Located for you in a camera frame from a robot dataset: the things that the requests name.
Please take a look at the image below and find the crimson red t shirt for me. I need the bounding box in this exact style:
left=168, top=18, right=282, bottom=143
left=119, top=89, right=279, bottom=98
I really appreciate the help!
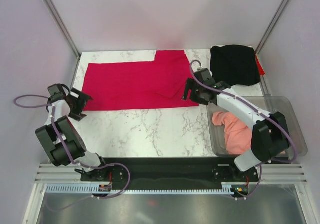
left=82, top=50, right=197, bottom=111

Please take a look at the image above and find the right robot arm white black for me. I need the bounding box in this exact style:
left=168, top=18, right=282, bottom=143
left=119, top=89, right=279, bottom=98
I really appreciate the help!
left=182, top=68, right=293, bottom=181

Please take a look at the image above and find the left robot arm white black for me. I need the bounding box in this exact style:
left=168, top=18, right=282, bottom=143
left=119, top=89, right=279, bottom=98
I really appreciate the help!
left=35, top=84, right=110, bottom=181

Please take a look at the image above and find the folded black t shirt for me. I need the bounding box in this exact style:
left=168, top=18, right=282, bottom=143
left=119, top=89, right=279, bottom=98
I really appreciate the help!
left=210, top=45, right=261, bottom=86

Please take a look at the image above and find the peach pink t shirt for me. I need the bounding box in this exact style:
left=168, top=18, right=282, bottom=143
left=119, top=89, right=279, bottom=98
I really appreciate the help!
left=211, top=111, right=252, bottom=155

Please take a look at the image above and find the folded red t shirt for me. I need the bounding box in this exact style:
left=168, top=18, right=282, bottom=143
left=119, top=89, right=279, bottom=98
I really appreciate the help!
left=255, top=55, right=266, bottom=76

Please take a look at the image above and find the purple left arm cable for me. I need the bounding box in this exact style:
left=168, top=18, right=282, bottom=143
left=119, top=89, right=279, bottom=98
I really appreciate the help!
left=13, top=83, right=133, bottom=211

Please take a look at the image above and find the white slotted cable duct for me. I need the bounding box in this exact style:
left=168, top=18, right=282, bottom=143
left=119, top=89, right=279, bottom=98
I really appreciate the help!
left=46, top=182, right=237, bottom=194

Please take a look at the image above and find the left aluminium frame post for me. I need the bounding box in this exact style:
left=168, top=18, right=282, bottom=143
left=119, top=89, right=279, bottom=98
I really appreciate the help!
left=43, top=0, right=81, bottom=60

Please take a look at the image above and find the aluminium frame post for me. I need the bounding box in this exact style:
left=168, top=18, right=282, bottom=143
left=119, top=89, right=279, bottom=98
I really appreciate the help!
left=43, top=0, right=81, bottom=60
left=255, top=0, right=291, bottom=55

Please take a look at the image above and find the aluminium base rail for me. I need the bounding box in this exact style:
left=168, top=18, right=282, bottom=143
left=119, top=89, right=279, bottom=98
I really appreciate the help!
left=34, top=164, right=307, bottom=185

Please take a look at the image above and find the right aluminium frame post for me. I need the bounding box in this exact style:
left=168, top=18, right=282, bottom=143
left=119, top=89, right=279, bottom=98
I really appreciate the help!
left=255, top=0, right=291, bottom=55

